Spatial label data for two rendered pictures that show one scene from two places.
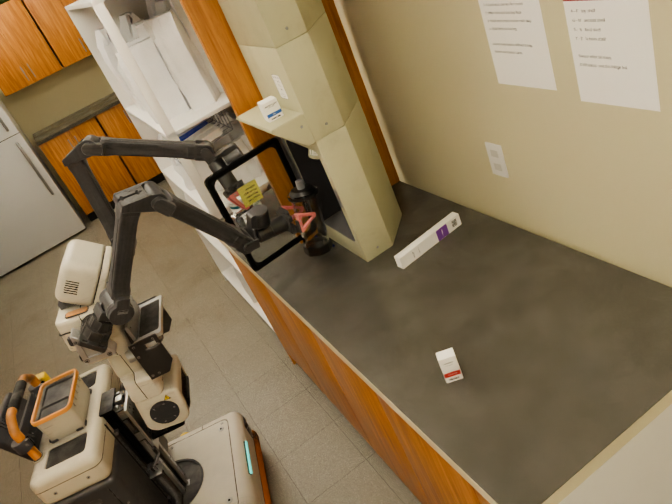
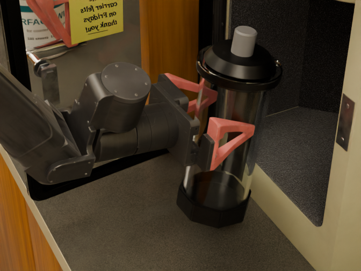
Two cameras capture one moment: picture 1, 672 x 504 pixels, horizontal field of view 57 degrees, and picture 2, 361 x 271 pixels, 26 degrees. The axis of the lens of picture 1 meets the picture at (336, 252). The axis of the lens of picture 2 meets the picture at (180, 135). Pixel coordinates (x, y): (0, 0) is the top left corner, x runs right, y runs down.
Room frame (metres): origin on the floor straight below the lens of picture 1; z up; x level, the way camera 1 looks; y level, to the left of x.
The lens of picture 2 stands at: (1.11, 0.24, 1.73)
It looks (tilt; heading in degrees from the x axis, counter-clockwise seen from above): 37 degrees down; 350
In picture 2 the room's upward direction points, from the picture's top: straight up
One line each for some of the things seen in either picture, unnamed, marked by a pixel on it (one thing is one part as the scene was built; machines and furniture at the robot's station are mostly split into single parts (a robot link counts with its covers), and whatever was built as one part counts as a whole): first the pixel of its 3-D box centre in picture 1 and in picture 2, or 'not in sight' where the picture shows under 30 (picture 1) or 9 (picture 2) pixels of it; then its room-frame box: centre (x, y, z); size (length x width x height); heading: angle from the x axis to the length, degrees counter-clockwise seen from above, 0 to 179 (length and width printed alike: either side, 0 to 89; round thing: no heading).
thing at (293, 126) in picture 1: (273, 129); not in sight; (1.93, 0.02, 1.46); 0.32 x 0.12 x 0.10; 17
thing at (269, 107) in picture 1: (270, 109); not in sight; (1.87, 0.00, 1.54); 0.05 x 0.05 x 0.06; 13
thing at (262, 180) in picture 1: (264, 205); (117, 52); (2.03, 0.16, 1.19); 0.30 x 0.01 x 0.40; 112
